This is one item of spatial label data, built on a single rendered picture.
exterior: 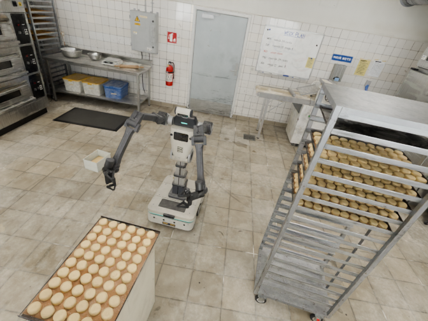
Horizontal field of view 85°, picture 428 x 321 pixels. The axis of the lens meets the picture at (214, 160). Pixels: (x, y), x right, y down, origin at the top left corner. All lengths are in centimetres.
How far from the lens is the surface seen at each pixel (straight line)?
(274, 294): 237
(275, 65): 533
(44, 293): 146
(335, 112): 128
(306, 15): 533
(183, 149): 233
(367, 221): 179
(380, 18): 575
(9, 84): 490
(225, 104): 555
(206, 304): 236
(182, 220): 259
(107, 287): 140
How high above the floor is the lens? 212
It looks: 33 degrees down
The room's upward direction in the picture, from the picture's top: 9 degrees clockwise
